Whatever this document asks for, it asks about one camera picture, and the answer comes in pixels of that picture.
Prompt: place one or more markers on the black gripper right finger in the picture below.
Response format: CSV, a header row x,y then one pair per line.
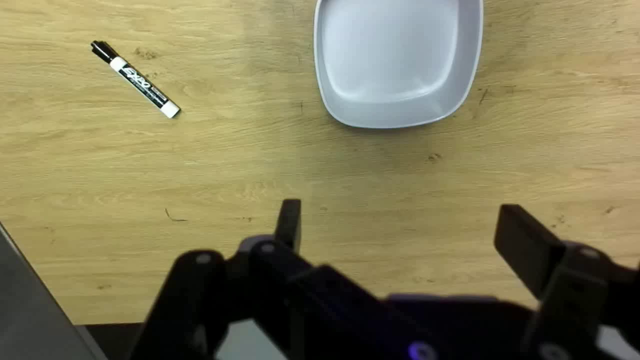
x,y
561,272

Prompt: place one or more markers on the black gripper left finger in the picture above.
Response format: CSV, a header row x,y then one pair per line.
x,y
266,281

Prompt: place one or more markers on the black white Expo marker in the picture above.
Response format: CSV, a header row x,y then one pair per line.
x,y
135,79

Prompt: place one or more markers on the grey flat panel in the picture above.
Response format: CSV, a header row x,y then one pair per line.
x,y
33,313

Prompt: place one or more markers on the white square bowl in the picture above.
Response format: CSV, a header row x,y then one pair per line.
x,y
398,60

